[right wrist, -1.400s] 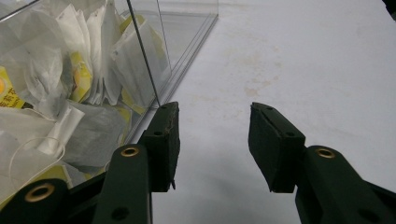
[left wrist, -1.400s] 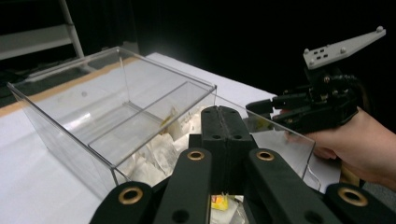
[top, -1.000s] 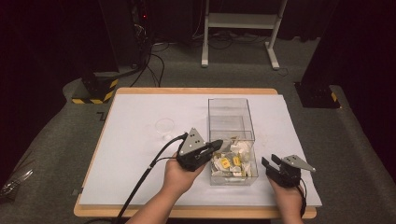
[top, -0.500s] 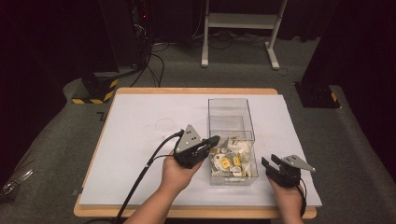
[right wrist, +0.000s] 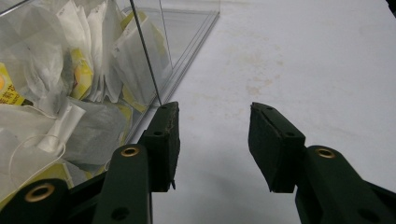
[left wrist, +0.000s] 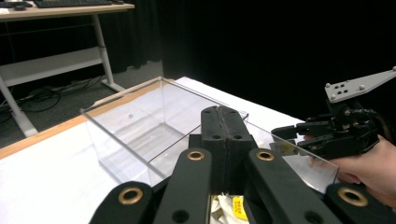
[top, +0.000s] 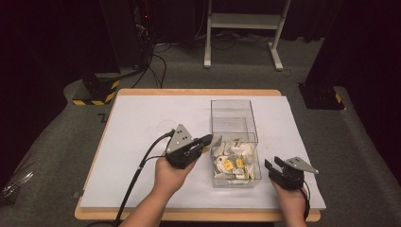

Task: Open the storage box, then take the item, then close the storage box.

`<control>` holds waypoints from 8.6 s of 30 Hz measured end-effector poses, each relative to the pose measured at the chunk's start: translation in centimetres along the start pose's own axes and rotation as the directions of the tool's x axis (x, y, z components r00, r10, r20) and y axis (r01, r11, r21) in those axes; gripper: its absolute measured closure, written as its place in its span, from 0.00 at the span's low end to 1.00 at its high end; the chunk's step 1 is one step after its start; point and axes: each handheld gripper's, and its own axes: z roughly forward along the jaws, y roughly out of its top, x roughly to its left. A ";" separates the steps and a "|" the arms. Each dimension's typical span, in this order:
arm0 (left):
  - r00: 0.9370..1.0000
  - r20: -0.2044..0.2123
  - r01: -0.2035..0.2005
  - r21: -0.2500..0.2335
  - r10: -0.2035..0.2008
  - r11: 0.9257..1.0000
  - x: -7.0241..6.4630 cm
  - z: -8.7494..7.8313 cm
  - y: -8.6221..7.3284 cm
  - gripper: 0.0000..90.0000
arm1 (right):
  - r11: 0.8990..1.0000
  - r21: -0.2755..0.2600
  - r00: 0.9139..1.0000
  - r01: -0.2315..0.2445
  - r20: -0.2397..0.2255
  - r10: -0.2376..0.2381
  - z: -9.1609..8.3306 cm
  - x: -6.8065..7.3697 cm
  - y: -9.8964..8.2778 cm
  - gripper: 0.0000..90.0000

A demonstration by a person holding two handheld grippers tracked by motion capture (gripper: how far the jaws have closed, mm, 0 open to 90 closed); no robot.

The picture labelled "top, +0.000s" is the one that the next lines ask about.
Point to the grey small packet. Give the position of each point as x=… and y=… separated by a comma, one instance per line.
x=216, y=141

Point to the dark equipment rack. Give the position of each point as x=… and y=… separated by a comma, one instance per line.
x=142, y=28

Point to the pile of white small packets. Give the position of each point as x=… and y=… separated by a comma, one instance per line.
x=235, y=160

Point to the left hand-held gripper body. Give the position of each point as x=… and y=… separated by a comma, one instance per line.
x=180, y=148

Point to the person's left hand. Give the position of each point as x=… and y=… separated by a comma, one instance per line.
x=171, y=178

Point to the white table cover sheet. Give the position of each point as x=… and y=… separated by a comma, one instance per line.
x=132, y=151

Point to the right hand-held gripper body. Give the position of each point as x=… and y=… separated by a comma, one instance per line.
x=291, y=175

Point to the white metal stand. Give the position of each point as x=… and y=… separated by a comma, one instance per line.
x=246, y=20

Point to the black yellow striped stand base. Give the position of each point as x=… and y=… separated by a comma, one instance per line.
x=96, y=91

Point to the person's right hand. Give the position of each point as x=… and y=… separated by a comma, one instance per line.
x=290, y=198

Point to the clear plastic drawer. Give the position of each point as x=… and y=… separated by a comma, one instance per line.
x=236, y=176

